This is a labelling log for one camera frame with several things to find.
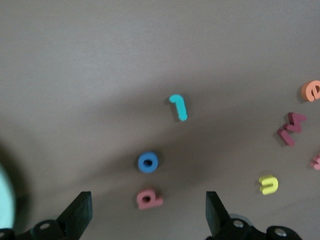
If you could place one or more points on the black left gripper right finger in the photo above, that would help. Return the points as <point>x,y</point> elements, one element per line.
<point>215,215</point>

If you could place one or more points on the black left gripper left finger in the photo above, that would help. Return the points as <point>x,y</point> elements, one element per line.
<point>76,215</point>

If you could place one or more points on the pink foam letter p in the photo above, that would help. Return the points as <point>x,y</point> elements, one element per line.
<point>157,201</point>

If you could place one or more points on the blue foam letter o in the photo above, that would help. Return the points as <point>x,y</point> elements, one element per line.
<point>142,166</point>

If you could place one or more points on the teal foam letter l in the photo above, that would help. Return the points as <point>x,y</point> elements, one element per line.
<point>180,110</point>

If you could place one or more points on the yellow foam letter u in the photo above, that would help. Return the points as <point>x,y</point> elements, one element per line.
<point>275,185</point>

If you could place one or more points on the green round plate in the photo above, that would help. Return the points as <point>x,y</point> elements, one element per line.
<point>5,195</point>

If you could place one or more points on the maroon foam letter m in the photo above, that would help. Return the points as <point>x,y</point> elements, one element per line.
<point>287,136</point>

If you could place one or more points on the pink foam letter f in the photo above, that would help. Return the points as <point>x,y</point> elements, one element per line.
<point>316,163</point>

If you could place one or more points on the orange foam letter e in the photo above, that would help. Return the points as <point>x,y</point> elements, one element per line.
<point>306,93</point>

